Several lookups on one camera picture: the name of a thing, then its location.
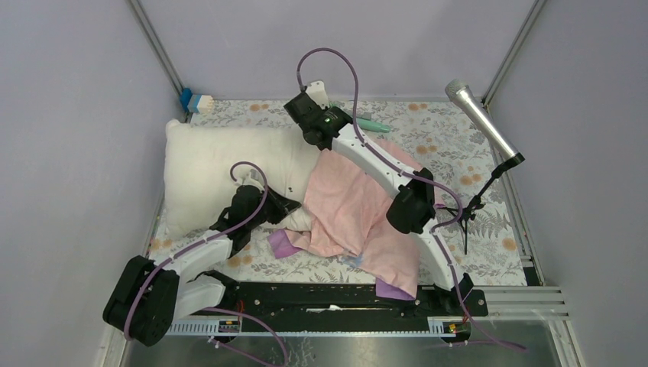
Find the pink purple pillowcase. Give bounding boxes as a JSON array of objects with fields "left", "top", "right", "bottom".
[{"left": 267, "top": 151, "right": 420, "bottom": 300}]

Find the white pillow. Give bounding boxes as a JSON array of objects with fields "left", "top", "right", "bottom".
[{"left": 164, "top": 119, "right": 320, "bottom": 239}]

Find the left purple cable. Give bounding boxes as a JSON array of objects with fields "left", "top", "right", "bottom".
[{"left": 122, "top": 161, "right": 291, "bottom": 367}]

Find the white slotted cable duct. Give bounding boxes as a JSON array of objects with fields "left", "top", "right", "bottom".
[{"left": 167, "top": 314, "right": 456, "bottom": 338}]

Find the silver microphone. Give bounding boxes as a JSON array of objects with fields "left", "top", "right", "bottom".
[{"left": 445, "top": 79, "right": 525, "bottom": 171}]

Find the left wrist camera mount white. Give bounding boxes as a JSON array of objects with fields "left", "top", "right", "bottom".
[{"left": 237, "top": 169, "right": 266, "bottom": 190}]

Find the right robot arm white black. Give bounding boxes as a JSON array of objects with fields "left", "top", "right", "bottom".
[{"left": 284, "top": 92, "right": 473, "bottom": 315}]

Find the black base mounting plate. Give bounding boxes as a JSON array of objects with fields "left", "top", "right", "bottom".
[{"left": 217, "top": 282, "right": 488, "bottom": 323}]

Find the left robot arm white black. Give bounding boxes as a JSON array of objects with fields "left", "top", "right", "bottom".
[{"left": 102, "top": 185, "right": 302, "bottom": 346}]

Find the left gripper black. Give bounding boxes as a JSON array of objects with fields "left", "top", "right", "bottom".
[{"left": 248, "top": 185, "right": 301, "bottom": 230}]

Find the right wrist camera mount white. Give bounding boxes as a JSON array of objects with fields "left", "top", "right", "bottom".
[{"left": 305, "top": 80, "right": 330, "bottom": 110}]

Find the blue white block toy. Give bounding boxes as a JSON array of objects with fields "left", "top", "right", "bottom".
[{"left": 179, "top": 88, "right": 215, "bottom": 114}]

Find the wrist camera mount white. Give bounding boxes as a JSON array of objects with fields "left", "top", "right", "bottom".
[
  {"left": 305, "top": 80, "right": 330, "bottom": 110},
  {"left": 237, "top": 169, "right": 266, "bottom": 190}
]

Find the green toy flashlight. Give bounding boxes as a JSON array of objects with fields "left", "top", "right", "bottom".
[{"left": 329, "top": 102, "right": 391, "bottom": 133}]

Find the floral table cloth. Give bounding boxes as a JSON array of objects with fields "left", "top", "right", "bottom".
[{"left": 143, "top": 99, "right": 527, "bottom": 286}]

